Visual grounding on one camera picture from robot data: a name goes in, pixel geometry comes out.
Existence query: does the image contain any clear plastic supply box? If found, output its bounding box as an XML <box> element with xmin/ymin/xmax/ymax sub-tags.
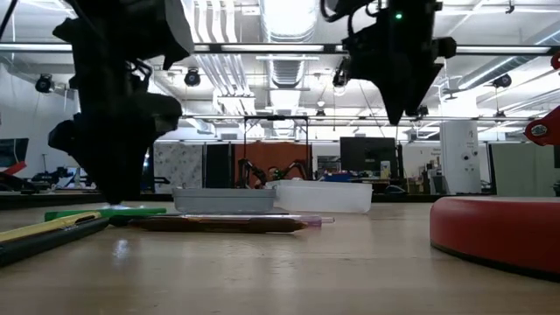
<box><xmin>266</xmin><ymin>178</ymin><xmax>375</xmax><ymax>214</ymax></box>

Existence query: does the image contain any yellow pen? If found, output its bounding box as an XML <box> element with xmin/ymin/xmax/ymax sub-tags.
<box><xmin>0</xmin><ymin>211</ymin><xmax>102</xmax><ymax>244</ymax></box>

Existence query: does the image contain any black partition panel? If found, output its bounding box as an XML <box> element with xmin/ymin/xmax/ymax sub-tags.
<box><xmin>204</xmin><ymin>143</ymin><xmax>234</xmax><ymax>190</ymax></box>

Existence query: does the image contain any silver ventilation duct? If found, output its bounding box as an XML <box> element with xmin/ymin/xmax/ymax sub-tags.
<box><xmin>260</xmin><ymin>0</ymin><xmax>321</xmax><ymax>88</ymax></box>

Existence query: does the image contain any marble-patterned panel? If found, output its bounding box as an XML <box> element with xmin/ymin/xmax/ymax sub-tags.
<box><xmin>152</xmin><ymin>143</ymin><xmax>205</xmax><ymax>194</ymax></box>

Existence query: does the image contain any orange partition panel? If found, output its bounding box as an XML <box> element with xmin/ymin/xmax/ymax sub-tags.
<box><xmin>234</xmin><ymin>142</ymin><xmax>313</xmax><ymax>189</ymax></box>

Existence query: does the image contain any red bar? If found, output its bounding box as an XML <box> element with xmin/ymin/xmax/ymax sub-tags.
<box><xmin>0</xmin><ymin>160</ymin><xmax>28</xmax><ymax>177</ymax></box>

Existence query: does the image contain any green marker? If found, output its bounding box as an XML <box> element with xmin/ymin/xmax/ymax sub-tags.
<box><xmin>43</xmin><ymin>206</ymin><xmax>168</xmax><ymax>222</ymax></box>

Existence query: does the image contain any black monitor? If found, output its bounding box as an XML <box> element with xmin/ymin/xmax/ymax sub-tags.
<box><xmin>339</xmin><ymin>136</ymin><xmax>400</xmax><ymax>179</ymax></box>

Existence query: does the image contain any dark wall screen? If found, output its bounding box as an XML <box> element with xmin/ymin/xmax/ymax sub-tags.
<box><xmin>0</xmin><ymin>137</ymin><xmax>30</xmax><ymax>170</ymax></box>

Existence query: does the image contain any dark brown pen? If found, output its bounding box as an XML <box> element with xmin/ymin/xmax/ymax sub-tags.
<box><xmin>108</xmin><ymin>215</ymin><xmax>309</xmax><ymax>235</ymax></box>

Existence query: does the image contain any white cylindrical column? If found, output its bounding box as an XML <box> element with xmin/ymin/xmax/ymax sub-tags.
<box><xmin>439</xmin><ymin>120</ymin><xmax>482</xmax><ymax>195</ymax></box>

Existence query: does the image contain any black pen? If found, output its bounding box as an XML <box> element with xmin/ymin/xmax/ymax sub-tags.
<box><xmin>0</xmin><ymin>217</ymin><xmax>111</xmax><ymax>269</ymax></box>

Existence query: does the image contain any red lamp base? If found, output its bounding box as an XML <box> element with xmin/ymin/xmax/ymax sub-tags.
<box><xmin>429</xmin><ymin>195</ymin><xmax>560</xmax><ymax>283</ymax></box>

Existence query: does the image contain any grey-green partition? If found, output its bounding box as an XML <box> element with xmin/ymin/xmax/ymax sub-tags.
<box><xmin>488</xmin><ymin>142</ymin><xmax>557</xmax><ymax>197</ymax></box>

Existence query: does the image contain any black aluminium rig frame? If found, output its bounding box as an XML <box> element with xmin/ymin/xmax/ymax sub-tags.
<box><xmin>0</xmin><ymin>42</ymin><xmax>560</xmax><ymax>210</ymax></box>

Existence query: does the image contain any blue container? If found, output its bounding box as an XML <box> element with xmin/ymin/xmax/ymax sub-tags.
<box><xmin>322</xmin><ymin>171</ymin><xmax>354</xmax><ymax>184</ymax></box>

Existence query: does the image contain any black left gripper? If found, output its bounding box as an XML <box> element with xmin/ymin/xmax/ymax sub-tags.
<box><xmin>47</xmin><ymin>56</ymin><xmax>183</xmax><ymax>205</ymax></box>

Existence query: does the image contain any clear purple pen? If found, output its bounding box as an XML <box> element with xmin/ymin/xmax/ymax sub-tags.
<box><xmin>181</xmin><ymin>213</ymin><xmax>336</xmax><ymax>228</ymax></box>

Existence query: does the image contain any black stand frame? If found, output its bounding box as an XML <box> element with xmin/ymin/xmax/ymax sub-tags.
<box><xmin>242</xmin><ymin>115</ymin><xmax>311</xmax><ymax>185</ymax></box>

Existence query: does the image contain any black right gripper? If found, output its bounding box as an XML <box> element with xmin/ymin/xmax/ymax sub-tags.
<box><xmin>340</xmin><ymin>24</ymin><xmax>458</xmax><ymax>127</ymax></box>

